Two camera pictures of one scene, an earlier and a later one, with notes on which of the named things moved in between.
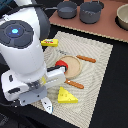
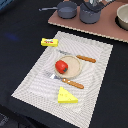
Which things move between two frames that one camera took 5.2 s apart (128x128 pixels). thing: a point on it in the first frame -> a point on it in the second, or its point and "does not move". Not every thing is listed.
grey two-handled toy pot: [90, 12] does not move
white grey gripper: [25, 91] -> [94, 3]
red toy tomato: [62, 63] does not move
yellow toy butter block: [50, 42] does not move
